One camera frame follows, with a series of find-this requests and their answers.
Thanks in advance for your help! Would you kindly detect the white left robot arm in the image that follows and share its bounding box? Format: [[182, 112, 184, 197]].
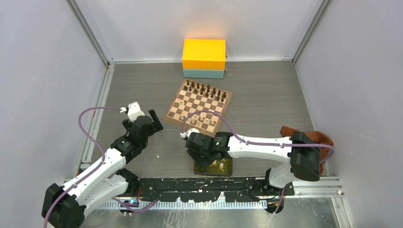
[[41, 103, 163, 228]]

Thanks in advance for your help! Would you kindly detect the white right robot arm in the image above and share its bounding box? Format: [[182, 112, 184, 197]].
[[180, 128, 320, 195]]

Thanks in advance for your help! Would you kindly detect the wooden chess board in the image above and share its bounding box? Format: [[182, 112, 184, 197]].
[[163, 78, 232, 136]]

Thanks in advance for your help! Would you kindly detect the yellow metal tray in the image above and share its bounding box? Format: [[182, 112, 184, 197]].
[[193, 158, 233, 177]]

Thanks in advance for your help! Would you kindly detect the teal plastic box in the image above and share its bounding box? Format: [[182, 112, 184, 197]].
[[183, 69, 225, 79]]

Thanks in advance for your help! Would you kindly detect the yellow plastic box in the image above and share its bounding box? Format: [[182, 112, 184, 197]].
[[182, 39, 227, 70]]

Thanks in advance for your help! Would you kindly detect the brown cloth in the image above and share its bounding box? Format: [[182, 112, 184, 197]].
[[280, 126, 334, 175]]

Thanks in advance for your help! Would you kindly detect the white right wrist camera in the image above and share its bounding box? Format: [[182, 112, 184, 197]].
[[180, 128, 200, 140]]

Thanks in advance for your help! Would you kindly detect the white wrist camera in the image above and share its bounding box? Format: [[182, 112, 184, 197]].
[[180, 128, 200, 140], [120, 102, 145, 122]]

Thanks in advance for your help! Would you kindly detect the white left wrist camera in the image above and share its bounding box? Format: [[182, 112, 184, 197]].
[[120, 102, 145, 122]]

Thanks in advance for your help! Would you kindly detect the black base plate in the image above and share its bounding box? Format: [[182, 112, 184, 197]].
[[118, 177, 282, 203]]

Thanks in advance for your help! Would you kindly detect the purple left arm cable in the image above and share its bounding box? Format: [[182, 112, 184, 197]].
[[43, 106, 158, 228]]

